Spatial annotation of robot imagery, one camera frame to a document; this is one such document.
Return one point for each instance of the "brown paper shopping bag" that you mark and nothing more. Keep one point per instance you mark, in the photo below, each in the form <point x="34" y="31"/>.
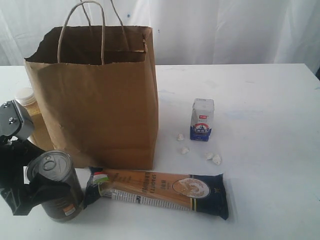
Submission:
<point x="96" y="88"/>

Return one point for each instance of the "spaghetti pack dark blue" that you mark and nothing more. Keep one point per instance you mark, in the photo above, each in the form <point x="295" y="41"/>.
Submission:
<point x="187" y="192"/>

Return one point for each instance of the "dark tea jar pull-tab lid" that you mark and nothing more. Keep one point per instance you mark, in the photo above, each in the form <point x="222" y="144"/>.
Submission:
<point x="58" y="188"/>

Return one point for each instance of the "white backdrop curtain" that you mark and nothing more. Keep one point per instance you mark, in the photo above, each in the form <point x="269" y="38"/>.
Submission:
<point x="185" y="32"/>

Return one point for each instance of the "yellow grain plastic bottle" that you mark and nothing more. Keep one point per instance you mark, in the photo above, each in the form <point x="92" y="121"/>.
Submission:
<point x="39" y="137"/>

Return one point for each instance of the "white garlic clove far left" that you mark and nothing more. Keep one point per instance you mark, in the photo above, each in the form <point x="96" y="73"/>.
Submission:
<point x="180" y="137"/>

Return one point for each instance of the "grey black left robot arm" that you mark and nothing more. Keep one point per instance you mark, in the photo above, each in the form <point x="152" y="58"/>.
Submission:
<point x="15" y="122"/>

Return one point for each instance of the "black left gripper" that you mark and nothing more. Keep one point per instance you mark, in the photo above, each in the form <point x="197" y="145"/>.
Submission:
<point x="21" y="198"/>

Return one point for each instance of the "white garlic clove lower left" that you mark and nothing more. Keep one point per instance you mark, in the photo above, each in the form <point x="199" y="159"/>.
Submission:
<point x="184" y="150"/>

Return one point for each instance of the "small white blue milk carton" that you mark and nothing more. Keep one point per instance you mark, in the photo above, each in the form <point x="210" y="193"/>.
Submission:
<point x="202" y="117"/>

